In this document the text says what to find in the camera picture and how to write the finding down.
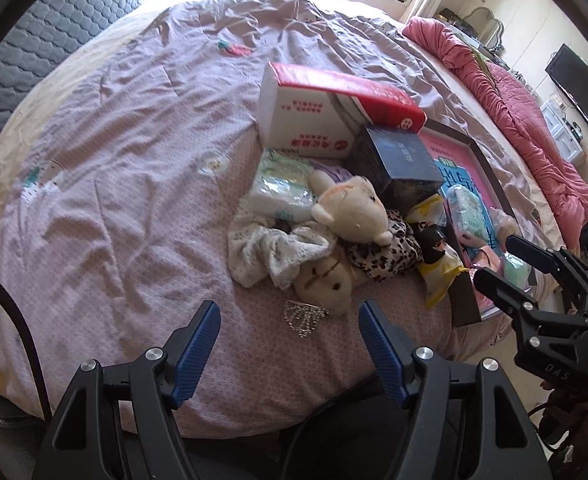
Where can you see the white drawer cabinet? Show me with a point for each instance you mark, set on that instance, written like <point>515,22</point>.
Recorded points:
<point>564,132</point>

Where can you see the purple satin bow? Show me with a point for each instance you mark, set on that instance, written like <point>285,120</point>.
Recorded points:
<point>336,175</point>

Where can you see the yellow packaged black doll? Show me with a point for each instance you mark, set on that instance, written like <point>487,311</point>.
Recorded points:
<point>439,272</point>

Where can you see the bagged brown plush toy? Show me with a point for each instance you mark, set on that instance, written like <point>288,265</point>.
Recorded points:
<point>503,222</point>

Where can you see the green tissue pack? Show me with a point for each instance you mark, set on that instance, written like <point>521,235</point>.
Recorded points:
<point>469,215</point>
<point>279,185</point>

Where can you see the black television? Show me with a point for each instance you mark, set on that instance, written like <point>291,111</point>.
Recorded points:
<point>581,87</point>

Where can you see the person's right hand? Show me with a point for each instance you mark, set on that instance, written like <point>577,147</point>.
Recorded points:
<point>579,422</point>

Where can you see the bagged pink towel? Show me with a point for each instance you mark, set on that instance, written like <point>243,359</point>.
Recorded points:
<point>484,260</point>

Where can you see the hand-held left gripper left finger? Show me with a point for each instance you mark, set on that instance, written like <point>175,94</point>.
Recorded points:
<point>193,355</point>

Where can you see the dark framed cardboard tray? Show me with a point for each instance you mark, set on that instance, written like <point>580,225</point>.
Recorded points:
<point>466,305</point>

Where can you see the dark blue box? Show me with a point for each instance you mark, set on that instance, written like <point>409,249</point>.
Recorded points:
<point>394,165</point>

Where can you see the bagged green sponge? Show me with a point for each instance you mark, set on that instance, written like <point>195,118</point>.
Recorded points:
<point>516,270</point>

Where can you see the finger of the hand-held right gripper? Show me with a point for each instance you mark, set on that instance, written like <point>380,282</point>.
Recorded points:
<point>504,290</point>
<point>539,255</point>

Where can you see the silver rhinestone tiara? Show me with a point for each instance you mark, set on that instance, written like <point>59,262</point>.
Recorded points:
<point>305,320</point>

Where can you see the grey quilted headboard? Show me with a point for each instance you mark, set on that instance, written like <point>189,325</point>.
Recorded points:
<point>33,35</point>

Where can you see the red and white carton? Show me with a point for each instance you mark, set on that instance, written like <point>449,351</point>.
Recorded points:
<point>314,110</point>

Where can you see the purple printed bed cover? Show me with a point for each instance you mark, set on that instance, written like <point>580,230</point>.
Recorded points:
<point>148,135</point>

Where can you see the pink quilt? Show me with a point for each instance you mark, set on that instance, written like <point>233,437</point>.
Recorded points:
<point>514,110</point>

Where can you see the white patterned cloth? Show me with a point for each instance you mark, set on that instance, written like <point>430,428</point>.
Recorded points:
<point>264,250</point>

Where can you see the leopard print scrunchie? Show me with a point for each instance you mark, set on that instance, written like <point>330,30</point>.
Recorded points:
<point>381,255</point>

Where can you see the small beige bear plush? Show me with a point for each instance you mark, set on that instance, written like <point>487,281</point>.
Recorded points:
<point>324,282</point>

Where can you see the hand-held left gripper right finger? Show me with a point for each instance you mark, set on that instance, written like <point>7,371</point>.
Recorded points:
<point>381,350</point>

